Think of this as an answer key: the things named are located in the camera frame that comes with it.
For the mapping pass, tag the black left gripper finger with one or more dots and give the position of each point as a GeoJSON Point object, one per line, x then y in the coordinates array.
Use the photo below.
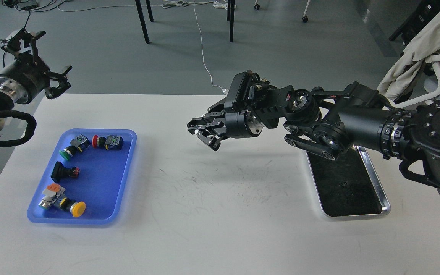
{"type": "Point", "coordinates": [61, 79]}
{"type": "Point", "coordinates": [22, 45]}

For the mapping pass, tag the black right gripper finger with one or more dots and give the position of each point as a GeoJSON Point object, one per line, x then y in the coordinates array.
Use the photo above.
{"type": "Point", "coordinates": [211, 137]}
{"type": "Point", "coordinates": [211, 123]}

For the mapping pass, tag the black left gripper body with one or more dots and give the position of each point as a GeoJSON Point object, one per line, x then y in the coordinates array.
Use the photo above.
{"type": "Point", "coordinates": [22, 80]}

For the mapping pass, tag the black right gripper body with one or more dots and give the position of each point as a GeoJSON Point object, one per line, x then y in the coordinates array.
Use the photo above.
{"type": "Point", "coordinates": [240, 125]}

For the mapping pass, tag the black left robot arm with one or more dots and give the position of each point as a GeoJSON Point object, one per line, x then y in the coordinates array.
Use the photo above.
{"type": "Point", "coordinates": [8, 111]}

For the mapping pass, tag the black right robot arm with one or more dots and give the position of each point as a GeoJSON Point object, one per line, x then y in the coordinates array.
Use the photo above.
{"type": "Point", "coordinates": [328, 123]}

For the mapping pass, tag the black square push button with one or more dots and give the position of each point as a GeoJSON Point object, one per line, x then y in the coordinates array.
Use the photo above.
{"type": "Point", "coordinates": [60, 172]}

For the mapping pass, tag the blue plastic tray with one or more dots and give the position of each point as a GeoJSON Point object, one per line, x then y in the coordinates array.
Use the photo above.
{"type": "Point", "coordinates": [100, 184]}

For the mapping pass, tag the black table leg right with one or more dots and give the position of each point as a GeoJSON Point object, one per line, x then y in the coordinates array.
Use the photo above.
{"type": "Point", "coordinates": [230, 17]}

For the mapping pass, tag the black table leg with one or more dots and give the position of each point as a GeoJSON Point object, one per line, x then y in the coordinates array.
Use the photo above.
{"type": "Point", "coordinates": [142, 18]}
{"type": "Point", "coordinates": [230, 17]}

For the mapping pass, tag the silver metal tray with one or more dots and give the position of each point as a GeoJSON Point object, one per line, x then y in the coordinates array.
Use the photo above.
{"type": "Point", "coordinates": [348, 188]}

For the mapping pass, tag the black table leg left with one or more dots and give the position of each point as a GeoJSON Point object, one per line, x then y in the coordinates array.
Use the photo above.
{"type": "Point", "coordinates": [142, 18]}

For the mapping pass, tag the white chair with beige cloth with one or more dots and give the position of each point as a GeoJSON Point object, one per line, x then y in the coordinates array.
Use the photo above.
{"type": "Point", "coordinates": [422, 49]}

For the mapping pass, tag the green push button switch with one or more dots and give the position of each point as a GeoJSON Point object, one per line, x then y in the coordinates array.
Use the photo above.
{"type": "Point", "coordinates": [77, 145]}

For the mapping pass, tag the red push button switch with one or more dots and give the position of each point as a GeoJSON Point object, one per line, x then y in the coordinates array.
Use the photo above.
{"type": "Point", "coordinates": [111, 142]}

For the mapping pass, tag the yellow push button switch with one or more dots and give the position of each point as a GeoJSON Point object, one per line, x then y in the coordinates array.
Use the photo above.
{"type": "Point", "coordinates": [55, 196]}

